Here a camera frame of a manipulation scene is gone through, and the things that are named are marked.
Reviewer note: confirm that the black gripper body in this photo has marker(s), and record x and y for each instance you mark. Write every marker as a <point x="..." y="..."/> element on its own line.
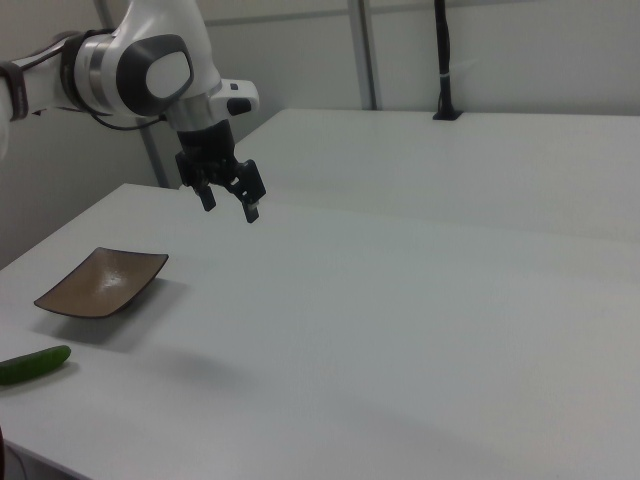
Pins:
<point x="207" y="145"/>

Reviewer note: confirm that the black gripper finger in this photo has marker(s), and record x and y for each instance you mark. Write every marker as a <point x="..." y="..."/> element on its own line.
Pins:
<point x="207" y="199"/>
<point x="250" y="192"/>

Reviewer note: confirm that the green cucumber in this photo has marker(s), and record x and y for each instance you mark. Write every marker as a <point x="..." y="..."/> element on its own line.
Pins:
<point x="35" y="364"/>

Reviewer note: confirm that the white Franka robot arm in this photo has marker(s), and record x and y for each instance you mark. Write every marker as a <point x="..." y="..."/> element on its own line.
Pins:
<point x="165" y="75"/>

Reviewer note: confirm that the brown square ceramic plate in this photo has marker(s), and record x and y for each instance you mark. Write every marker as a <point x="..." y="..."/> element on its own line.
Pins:
<point x="95" y="285"/>

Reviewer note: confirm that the black pole with base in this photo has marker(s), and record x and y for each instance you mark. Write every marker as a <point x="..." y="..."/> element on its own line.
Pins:
<point x="442" y="50"/>

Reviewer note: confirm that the grey partition rail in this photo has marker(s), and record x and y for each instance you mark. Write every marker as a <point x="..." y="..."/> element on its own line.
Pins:
<point x="300" y="13"/>

